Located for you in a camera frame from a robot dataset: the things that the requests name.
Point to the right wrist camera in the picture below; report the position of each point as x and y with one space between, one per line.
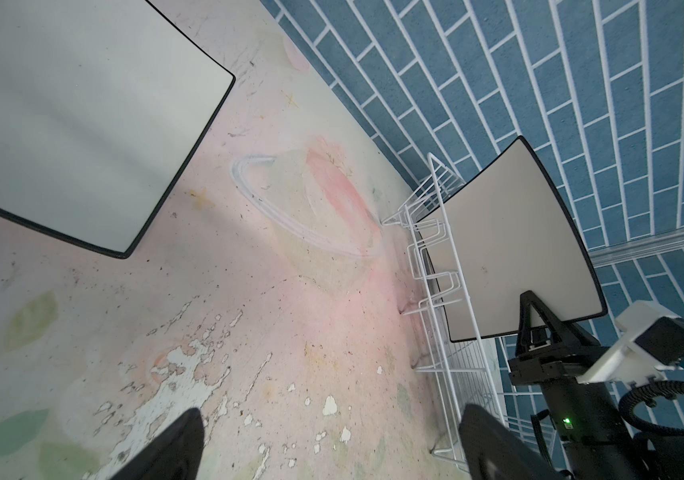
650 346

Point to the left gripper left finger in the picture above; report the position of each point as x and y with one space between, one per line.
174 454

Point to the white wire dish rack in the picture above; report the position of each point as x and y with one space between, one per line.
464 366

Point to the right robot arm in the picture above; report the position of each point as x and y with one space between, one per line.
593 391

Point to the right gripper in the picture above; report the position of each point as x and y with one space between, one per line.
546 348

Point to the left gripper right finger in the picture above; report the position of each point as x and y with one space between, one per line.
493 452

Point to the white square plate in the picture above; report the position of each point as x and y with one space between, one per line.
102 106
513 233

